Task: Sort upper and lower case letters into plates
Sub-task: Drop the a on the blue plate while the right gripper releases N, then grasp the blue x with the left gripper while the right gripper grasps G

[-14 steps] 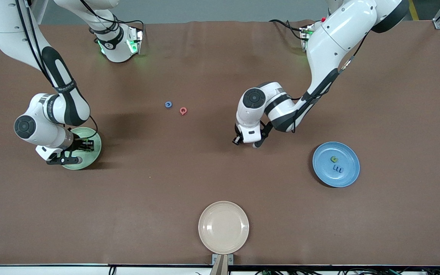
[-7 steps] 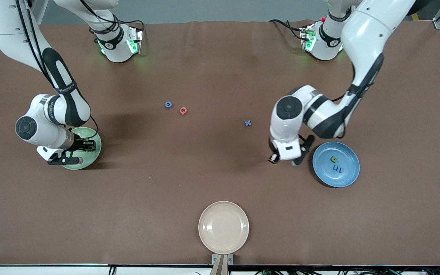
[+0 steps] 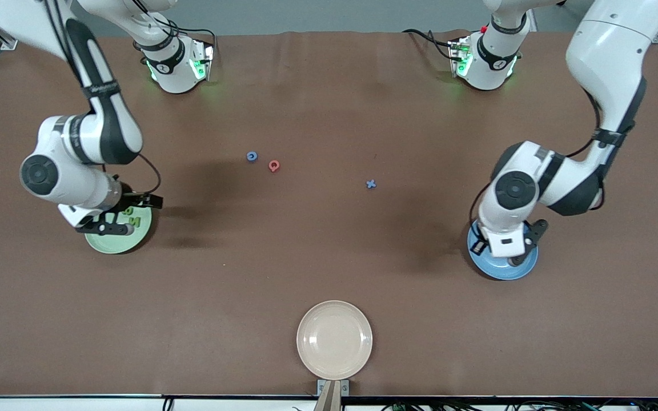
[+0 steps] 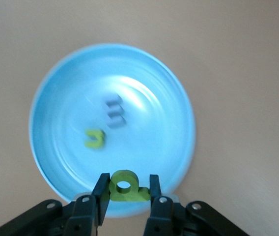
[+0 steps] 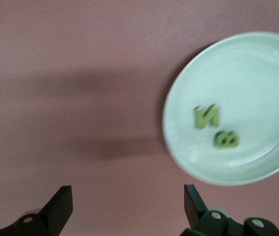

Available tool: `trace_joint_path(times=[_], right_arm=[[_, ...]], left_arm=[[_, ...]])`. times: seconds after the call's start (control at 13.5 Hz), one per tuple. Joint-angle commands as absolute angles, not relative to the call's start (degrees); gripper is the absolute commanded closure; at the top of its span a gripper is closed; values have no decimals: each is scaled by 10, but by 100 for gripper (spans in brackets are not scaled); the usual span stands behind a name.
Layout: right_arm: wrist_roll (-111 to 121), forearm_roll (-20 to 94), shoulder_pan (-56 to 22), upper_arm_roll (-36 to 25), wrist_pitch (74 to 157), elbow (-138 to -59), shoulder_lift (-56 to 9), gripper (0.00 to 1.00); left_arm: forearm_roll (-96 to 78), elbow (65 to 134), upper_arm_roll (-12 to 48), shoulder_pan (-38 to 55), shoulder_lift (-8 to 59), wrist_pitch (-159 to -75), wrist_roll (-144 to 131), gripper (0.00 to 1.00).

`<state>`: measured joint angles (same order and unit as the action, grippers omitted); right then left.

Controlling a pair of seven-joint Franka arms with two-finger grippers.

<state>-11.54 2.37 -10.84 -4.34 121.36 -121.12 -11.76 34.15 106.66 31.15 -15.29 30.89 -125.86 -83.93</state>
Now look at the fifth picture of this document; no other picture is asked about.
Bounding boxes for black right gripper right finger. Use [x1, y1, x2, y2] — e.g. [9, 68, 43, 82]
[181, 184, 279, 236]

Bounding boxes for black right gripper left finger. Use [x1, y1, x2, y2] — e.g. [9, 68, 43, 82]
[0, 185, 73, 236]

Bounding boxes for green letter B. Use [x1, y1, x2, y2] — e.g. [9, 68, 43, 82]
[214, 129, 240, 150]

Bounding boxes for green letter N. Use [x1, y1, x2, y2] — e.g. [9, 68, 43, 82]
[193, 103, 222, 131]

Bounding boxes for light green plate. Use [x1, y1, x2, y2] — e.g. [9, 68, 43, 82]
[161, 30, 279, 186]

